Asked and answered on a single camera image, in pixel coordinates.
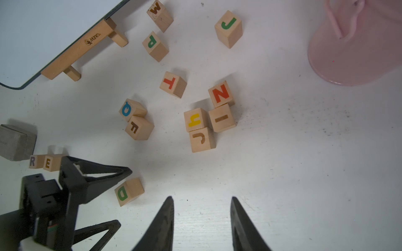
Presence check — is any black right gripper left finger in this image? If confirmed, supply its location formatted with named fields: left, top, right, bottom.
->
left=133, top=196, right=174, bottom=251

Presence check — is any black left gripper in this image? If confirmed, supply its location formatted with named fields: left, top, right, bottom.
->
left=1, top=156, right=133, bottom=251

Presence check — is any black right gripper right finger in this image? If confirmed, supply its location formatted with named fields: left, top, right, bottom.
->
left=230, top=197, right=271, bottom=251

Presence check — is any wooden block letter D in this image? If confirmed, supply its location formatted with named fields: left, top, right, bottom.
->
left=115, top=177, right=144, bottom=207

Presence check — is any wooden block letter E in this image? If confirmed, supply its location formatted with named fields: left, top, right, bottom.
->
left=43, top=154, right=66, bottom=172

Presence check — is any wooden block letter R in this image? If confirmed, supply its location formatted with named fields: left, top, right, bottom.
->
left=29, top=155, right=46, bottom=169

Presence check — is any wooden block letter F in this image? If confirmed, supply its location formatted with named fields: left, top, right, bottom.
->
left=125, top=116, right=155, bottom=141

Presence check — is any wooden block letter Q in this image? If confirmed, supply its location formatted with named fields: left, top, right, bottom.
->
left=119, top=99, right=148, bottom=122

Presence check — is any wooden block letter I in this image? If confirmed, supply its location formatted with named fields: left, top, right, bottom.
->
left=208, top=104, right=237, bottom=133

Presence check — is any wooden block yellow letter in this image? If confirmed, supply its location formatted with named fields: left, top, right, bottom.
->
left=184, top=108, right=209, bottom=132

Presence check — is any wooden block letter N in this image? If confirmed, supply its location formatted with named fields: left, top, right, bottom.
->
left=208, top=81, right=236, bottom=108

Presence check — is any wooden block letter T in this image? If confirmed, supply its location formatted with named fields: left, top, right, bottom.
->
left=160, top=71, right=187, bottom=98

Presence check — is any wooden block letter P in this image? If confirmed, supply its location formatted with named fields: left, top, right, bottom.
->
left=142, top=31, right=169, bottom=62

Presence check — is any wooden block letter W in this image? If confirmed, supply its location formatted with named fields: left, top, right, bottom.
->
left=147, top=0, right=174, bottom=32

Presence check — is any grey whiteboard eraser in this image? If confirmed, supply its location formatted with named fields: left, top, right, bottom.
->
left=1, top=124, right=37, bottom=161

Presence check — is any wooden block brown J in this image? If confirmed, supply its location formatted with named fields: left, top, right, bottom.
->
left=189, top=127, right=216, bottom=153

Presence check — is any wooden whiteboard stand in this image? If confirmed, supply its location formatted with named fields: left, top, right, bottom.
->
left=41, top=18, right=128, bottom=82

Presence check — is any whiteboard with RED written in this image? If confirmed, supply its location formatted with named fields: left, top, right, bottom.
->
left=1, top=1, right=127, bottom=90

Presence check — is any wooden block green J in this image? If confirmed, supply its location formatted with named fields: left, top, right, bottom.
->
left=215, top=10, right=243, bottom=49

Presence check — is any pink pen cup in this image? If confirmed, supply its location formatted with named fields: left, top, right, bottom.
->
left=308, top=1, right=402, bottom=86

